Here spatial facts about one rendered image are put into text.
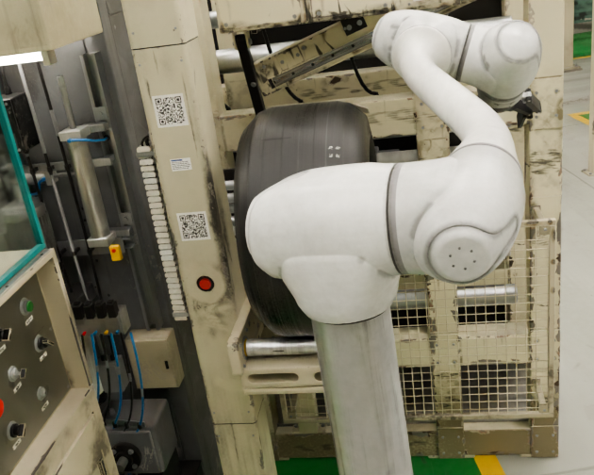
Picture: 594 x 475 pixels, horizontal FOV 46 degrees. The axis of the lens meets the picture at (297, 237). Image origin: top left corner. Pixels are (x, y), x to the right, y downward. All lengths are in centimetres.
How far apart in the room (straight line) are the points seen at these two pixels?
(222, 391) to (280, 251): 120
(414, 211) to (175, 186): 104
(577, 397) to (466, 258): 242
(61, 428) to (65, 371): 16
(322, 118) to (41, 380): 87
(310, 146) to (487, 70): 45
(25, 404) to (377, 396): 96
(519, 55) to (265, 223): 59
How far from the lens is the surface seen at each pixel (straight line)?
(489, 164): 82
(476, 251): 74
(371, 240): 79
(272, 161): 155
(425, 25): 127
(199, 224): 176
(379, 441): 94
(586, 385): 321
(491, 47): 126
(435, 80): 112
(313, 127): 160
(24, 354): 167
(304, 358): 181
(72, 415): 176
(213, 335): 190
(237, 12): 188
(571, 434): 295
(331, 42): 199
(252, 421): 203
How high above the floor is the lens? 183
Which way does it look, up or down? 23 degrees down
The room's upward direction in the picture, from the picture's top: 8 degrees counter-clockwise
